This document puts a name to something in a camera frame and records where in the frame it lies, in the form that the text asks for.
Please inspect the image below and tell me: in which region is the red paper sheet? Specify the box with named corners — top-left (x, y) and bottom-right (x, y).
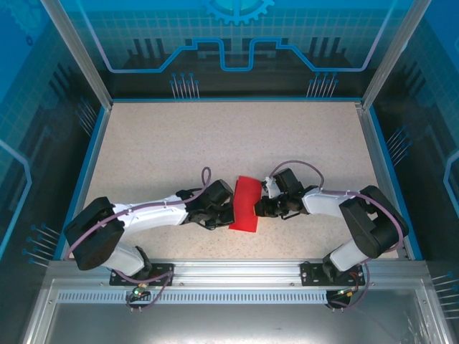
top-left (228, 175), bottom-right (262, 233)

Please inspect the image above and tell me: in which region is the grey sheet metal shelf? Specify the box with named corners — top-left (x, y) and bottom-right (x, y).
top-left (21, 279), bottom-right (449, 344)

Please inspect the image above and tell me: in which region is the aluminium mounting rail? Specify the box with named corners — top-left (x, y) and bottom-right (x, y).
top-left (46, 258), bottom-right (431, 287)

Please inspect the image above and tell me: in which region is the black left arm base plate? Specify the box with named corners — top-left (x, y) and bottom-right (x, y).
top-left (109, 263), bottom-right (176, 287)

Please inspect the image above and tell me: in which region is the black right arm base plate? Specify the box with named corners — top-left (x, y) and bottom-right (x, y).
top-left (300, 261), bottom-right (367, 287)

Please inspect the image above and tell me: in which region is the slotted grey cable duct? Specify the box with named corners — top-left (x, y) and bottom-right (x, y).
top-left (57, 290), bottom-right (361, 305)

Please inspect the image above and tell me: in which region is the cable connector with green light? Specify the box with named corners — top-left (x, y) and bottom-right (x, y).
top-left (129, 282), bottom-right (150, 300)

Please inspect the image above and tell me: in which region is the aluminium side rail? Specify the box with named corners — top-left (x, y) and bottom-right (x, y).
top-left (354, 101), bottom-right (412, 261)

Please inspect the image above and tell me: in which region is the cable connector with orange wires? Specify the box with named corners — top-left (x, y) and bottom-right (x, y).
top-left (335, 285), bottom-right (361, 299)

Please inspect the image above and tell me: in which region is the aluminium frame post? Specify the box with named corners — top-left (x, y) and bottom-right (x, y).
top-left (38, 0), bottom-right (115, 110)
top-left (360, 0), bottom-right (434, 110)

